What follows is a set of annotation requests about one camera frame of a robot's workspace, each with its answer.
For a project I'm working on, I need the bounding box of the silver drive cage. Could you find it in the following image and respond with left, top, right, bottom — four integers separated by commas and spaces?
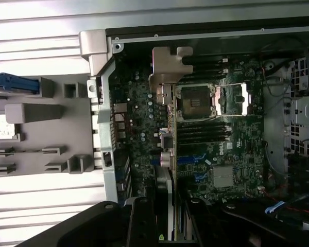
262, 46, 309, 196

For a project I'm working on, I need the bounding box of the green RAM stick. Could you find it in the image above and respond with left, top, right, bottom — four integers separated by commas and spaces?
0, 151, 60, 156

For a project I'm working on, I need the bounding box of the CPU socket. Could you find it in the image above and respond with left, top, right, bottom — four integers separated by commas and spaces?
176, 83, 217, 121

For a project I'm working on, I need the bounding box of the blue wire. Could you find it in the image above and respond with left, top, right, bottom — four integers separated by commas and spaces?
264, 199, 289, 214

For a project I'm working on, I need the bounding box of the blue expansion slot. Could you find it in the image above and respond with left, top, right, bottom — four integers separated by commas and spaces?
151, 155, 207, 166

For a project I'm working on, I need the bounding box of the blue disk caddy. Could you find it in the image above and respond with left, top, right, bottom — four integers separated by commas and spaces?
0, 72, 39, 96

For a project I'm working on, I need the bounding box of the silver chipset heatsink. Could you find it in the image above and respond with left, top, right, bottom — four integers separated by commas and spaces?
213, 166, 234, 188

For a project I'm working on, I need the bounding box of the metal socket cover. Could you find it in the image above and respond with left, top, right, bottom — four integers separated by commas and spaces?
213, 82, 252, 116

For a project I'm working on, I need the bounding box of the black open PC case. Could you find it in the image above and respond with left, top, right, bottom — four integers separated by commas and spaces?
78, 11, 309, 232

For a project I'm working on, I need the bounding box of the green motherboard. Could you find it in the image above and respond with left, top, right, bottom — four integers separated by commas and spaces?
110, 55, 267, 204

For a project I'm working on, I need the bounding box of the grey parts rack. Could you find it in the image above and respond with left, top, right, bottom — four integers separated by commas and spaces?
0, 76, 93, 175

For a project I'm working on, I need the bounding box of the silver CPU chip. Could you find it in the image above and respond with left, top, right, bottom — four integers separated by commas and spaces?
0, 114, 18, 139

